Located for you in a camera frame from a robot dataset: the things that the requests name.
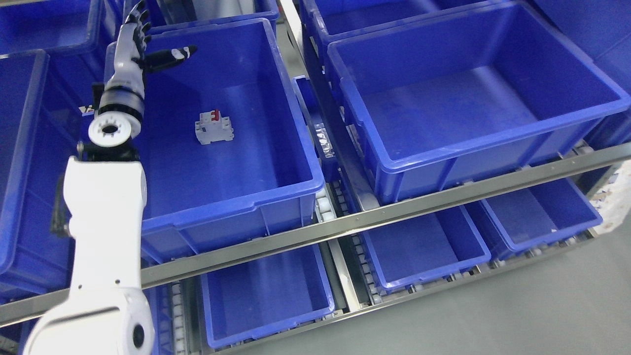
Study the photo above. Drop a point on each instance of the blue bin far left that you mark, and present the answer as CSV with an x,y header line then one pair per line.
x,y
39,129

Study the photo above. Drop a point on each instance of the lower blue bin right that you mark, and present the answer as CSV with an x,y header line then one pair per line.
x,y
515,222

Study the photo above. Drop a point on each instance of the white red circuit breaker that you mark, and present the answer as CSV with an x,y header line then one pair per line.
x,y
212,127

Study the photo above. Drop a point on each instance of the lower blue bin middle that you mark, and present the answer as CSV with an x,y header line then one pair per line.
x,y
423,249

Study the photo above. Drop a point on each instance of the blue bin with breaker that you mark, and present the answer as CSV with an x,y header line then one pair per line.
x,y
223,144

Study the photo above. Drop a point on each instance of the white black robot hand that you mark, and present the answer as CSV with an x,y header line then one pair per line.
x,y
131,63

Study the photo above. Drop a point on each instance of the large blue bin right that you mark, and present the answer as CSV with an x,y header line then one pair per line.
x,y
466,96

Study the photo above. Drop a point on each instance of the lower blue bin left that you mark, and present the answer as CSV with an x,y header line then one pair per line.
x,y
259,298

